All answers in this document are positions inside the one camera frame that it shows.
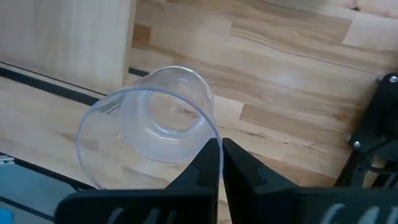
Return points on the wooden shelf with black frame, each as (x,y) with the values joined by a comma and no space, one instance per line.
(62,37)

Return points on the small blue object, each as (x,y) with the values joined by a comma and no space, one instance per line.
(5,217)

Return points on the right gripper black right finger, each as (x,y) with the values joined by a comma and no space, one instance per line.
(258,202)

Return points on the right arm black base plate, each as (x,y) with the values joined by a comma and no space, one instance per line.
(379,118)

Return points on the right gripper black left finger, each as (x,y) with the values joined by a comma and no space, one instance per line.
(186,205)

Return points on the clear plastic cup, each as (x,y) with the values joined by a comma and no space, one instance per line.
(140,133)

